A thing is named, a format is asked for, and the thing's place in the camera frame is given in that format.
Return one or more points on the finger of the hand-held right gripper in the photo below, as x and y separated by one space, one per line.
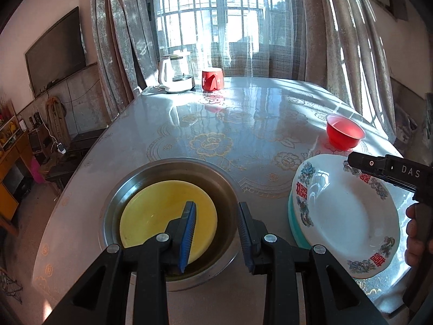
367 164

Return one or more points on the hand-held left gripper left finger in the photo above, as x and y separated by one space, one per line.
187 230

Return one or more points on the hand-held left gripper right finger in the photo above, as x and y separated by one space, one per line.
245 233

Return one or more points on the yellow plate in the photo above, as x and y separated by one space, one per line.
152 210

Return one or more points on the teal plate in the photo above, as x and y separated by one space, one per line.
293 223

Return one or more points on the stainless steel bowl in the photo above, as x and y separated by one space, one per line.
220 189

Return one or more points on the white plate with red pattern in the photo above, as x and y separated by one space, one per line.
345 216

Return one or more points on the person's right hand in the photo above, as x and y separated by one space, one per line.
414 240

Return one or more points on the red plastic bowl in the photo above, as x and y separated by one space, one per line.
343 133

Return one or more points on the dark patterned cloth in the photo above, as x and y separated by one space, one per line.
406 125

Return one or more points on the beige patterned curtain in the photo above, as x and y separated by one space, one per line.
118 40
345 40

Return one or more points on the dark wooden low table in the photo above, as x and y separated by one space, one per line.
81 142

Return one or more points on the red mug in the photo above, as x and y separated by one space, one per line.
212 79

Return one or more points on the white electric kettle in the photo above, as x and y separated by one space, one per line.
165 71

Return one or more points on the pink bag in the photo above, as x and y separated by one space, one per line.
36 171

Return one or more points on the sheer white curtain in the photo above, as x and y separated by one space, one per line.
236 54

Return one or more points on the yellow wooden cabinet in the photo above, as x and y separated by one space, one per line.
13 162

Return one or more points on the barred window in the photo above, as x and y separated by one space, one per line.
220 6

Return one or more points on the wooden frame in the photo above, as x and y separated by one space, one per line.
57 122

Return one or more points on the wall-mounted television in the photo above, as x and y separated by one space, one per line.
54 54

